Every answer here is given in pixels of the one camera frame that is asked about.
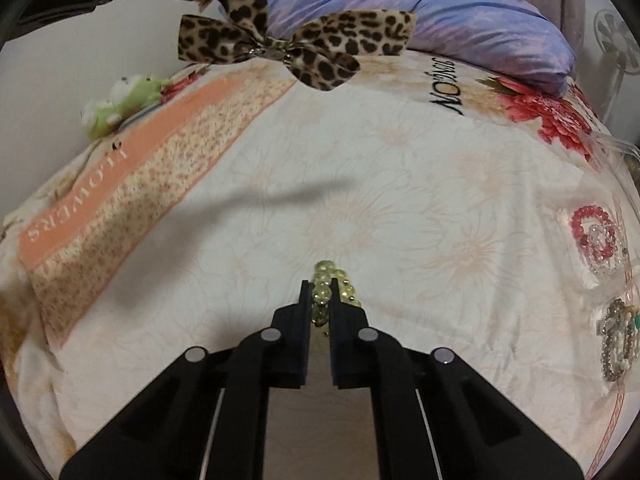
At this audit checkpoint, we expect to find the red bead bracelet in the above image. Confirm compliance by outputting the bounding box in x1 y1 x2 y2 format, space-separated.
569 204 622 265

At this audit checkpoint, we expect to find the leopard print bow hair clip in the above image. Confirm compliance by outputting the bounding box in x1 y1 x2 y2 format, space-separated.
177 0 416 92

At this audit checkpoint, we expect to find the white standing fan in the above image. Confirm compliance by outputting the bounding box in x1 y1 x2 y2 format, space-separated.
593 9 639 120

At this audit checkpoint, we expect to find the green plush toy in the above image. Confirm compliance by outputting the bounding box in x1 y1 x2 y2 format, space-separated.
81 75 169 140

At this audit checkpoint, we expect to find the yellow bead bracelet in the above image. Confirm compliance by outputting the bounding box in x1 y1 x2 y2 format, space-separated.
308 259 365 337

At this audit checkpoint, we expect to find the purple blue folded duvet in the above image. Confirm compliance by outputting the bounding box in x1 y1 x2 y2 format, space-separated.
268 0 576 96

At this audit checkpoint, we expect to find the mixed bead bracelets pile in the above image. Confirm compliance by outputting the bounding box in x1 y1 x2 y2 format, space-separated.
596 298 640 385

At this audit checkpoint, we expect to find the floral bed sheet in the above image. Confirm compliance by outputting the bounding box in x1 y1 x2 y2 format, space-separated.
1 52 639 477

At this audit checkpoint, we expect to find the clear plastic organizer box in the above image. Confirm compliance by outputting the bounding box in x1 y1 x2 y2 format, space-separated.
551 132 639 392

